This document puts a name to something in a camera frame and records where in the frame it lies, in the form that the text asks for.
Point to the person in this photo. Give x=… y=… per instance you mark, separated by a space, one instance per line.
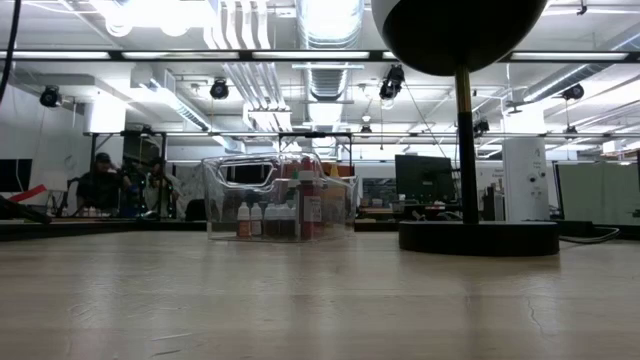
x=160 y=187
x=100 y=187

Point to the black wall monitor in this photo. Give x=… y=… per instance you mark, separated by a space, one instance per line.
x=17 y=175

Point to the black office chair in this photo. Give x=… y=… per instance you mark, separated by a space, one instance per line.
x=195 y=211

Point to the white cabinet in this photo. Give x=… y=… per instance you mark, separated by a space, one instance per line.
x=525 y=185

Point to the red tube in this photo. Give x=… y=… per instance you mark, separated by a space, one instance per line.
x=27 y=194

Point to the clear plastic bin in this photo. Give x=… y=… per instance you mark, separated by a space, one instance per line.
x=345 y=227

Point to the small red food coloring bottle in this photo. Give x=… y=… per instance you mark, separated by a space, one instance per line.
x=243 y=226

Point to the green partition wall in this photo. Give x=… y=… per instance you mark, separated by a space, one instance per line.
x=600 y=195

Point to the long ceiling light strip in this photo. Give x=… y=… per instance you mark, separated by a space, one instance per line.
x=570 y=56
x=75 y=54

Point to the large yellow food coloring bottle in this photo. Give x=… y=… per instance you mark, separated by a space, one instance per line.
x=334 y=172

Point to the large maroon food coloring bottle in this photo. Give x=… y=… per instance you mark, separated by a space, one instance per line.
x=310 y=210

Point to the black rack frame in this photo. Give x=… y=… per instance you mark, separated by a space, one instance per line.
x=93 y=145

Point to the silver ceiling duct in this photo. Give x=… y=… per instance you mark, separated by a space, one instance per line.
x=330 y=22

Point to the black lamp with round base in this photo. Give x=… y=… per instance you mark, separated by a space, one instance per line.
x=467 y=150

